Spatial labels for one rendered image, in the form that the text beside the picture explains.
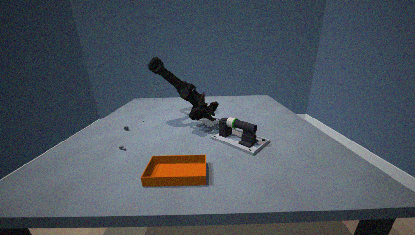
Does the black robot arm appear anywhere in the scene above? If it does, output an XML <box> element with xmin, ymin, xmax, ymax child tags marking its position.
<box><xmin>148</xmin><ymin>57</ymin><xmax>202</xmax><ymax>104</ymax></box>

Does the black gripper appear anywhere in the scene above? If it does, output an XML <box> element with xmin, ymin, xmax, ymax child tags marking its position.
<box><xmin>189</xmin><ymin>98</ymin><xmax>219</xmax><ymax>121</ymax></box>

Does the orange shallow tray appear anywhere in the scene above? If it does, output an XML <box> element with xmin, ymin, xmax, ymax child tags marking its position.
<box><xmin>141</xmin><ymin>155</ymin><xmax>206</xmax><ymax>186</ymax></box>

